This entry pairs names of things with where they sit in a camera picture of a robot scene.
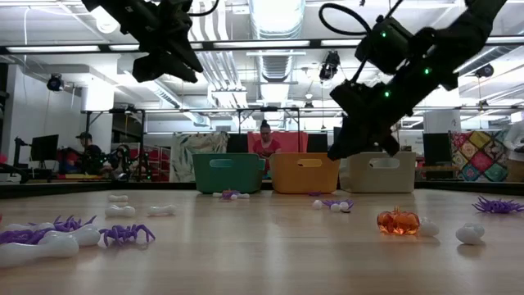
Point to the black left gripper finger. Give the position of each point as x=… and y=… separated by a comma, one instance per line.
x=190, y=55
x=178, y=69

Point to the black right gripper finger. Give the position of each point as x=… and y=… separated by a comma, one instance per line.
x=360, y=145
x=341, y=141

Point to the purple plastic spider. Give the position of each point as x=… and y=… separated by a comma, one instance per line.
x=20, y=237
x=69, y=224
x=229, y=193
x=123, y=233
x=339, y=202
x=497, y=206
x=314, y=193

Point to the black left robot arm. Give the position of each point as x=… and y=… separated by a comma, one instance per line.
x=114, y=10

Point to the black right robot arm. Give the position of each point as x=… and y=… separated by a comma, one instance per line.
x=458, y=28

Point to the black computer monitor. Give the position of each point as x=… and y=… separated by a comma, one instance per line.
x=317, y=142
x=44, y=147
x=436, y=148
x=237, y=143

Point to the light grey plastic bin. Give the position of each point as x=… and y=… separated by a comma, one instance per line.
x=378, y=178

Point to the red hanging cloth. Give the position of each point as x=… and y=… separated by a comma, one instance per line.
x=294, y=141

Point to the orange plastic bin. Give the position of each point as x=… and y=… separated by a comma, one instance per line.
x=305, y=176

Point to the person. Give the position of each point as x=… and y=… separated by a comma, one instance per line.
x=266, y=147
x=123, y=160
x=88, y=157
x=516, y=139

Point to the white green patterned cloth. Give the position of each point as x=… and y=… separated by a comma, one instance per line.
x=198, y=143

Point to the orange translucent plastic pumpkin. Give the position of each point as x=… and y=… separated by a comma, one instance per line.
x=398, y=222

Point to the colourful patchwork quilt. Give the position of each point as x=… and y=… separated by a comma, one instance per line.
x=479, y=155

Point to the teal plastic bin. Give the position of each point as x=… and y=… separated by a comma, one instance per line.
x=227, y=176

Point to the black background rig frame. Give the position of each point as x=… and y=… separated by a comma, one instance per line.
x=221, y=110

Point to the black hanging camera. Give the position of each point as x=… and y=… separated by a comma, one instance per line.
x=329, y=65

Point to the black overhead frame beam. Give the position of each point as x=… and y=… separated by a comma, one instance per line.
x=315, y=42

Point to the silver round air duct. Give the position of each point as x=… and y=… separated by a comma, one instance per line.
x=276, y=24

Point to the silver slanted air duct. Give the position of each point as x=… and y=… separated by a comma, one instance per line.
x=491, y=57

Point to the black aluminium table frame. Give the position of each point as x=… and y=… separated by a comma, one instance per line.
x=82, y=190

